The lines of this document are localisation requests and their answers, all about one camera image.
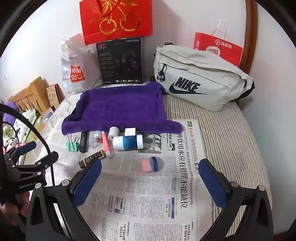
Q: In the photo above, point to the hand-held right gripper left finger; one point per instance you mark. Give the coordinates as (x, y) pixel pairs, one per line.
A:
(87, 180)

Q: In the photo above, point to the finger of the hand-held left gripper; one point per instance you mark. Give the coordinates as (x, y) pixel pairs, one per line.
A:
(46, 161)
(27, 147)

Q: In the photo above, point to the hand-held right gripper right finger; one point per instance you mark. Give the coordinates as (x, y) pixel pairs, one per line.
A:
(212, 185)

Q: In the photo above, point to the black and gold box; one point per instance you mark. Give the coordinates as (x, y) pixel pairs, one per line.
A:
(89, 160)

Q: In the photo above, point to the green binder clip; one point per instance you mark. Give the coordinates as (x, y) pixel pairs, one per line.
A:
(72, 146)

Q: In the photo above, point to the black rectangular device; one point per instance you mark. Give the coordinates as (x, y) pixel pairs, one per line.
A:
(83, 142)

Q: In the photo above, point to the pink highlighter pen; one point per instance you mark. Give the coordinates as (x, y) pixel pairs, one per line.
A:
(106, 144)

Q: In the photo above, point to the small white cylindrical gadget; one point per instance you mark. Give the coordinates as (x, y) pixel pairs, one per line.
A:
(97, 134)

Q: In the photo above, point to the white roll of tape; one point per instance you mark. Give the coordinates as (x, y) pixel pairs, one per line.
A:
(113, 133)

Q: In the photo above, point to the white and blue bottle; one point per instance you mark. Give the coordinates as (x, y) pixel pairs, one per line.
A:
(129, 142)

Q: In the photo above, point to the pink and blue eraser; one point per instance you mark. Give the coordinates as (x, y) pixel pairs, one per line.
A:
(149, 164)

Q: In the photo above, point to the white charger cube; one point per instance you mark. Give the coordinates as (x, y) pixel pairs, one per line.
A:
(130, 131)

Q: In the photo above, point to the person's left hand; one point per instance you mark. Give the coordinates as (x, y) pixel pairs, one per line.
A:
(9, 213)

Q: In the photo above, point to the green cloth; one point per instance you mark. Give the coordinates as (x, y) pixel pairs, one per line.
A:
(8, 134)

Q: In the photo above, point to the white floral cloth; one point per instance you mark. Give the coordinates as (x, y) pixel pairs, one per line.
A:
(25, 120)

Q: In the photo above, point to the pale blue packet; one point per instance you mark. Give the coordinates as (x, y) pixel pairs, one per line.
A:
(46, 119)

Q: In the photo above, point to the purple plush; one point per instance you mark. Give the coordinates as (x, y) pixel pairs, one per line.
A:
(11, 106)

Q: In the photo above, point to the newspaper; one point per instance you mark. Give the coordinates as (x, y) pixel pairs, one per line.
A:
(138, 197)

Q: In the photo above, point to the light wooden furniture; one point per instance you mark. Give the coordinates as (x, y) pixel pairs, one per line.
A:
(34, 92)

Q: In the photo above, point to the brown patterned box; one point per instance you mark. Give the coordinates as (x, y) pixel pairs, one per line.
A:
(52, 95)

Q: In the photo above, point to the purple towel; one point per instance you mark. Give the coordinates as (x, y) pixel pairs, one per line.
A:
(120, 104)

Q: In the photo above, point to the white plastic shopping bag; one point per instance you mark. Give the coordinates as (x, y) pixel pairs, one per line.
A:
(74, 55)

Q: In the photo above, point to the grey waist bag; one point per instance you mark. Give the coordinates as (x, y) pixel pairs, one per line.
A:
(208, 74)

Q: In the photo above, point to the black headphone box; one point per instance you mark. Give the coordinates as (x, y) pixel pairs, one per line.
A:
(111, 62)

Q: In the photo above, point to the red gift bag gold print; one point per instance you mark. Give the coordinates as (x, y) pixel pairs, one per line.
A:
(97, 23)

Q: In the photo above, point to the brown wooden headboard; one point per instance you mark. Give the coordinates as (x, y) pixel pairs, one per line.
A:
(251, 34)

